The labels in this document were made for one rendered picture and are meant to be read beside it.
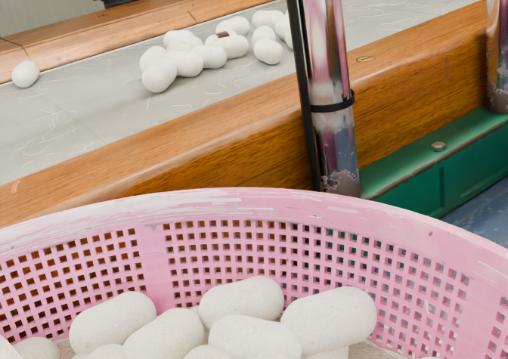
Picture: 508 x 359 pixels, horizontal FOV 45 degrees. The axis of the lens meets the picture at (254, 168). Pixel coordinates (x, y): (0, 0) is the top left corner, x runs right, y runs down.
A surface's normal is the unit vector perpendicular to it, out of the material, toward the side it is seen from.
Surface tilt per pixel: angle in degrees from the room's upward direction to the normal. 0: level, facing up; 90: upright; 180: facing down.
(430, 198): 90
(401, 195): 90
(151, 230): 72
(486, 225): 0
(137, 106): 0
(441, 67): 90
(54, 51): 45
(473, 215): 0
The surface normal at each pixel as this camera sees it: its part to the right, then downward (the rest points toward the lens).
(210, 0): 0.30, -0.45
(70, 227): 0.17, 0.14
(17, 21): 0.54, 0.28
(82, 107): -0.16, -0.89
